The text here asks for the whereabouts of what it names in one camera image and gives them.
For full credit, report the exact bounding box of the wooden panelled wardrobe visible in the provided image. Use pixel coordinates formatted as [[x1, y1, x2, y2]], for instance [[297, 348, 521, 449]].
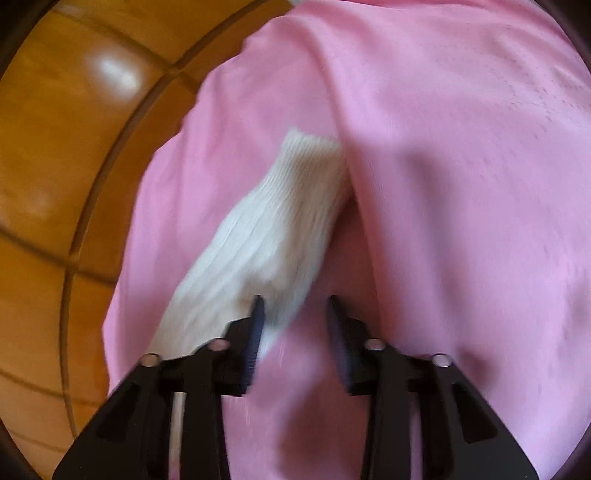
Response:
[[1, 1, 290, 479]]

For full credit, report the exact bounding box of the pink bed sheet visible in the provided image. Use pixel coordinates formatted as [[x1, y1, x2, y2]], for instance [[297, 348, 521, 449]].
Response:
[[103, 1, 590, 479]]

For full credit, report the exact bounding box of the white knitted sweater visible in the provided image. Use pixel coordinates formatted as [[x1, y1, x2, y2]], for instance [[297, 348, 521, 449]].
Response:
[[149, 129, 352, 479]]

